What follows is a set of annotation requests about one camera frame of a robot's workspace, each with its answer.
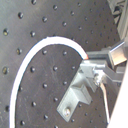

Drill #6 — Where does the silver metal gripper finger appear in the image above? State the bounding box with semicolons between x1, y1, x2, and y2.
87;49;113;65
93;65;124;85

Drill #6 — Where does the grey metal cable clip bracket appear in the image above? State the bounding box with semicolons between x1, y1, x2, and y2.
57;61;103;122

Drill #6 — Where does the thin white wire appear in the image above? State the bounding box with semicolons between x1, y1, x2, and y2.
100;83;111;124

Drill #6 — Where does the white cable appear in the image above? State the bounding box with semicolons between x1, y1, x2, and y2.
9;36;90;128

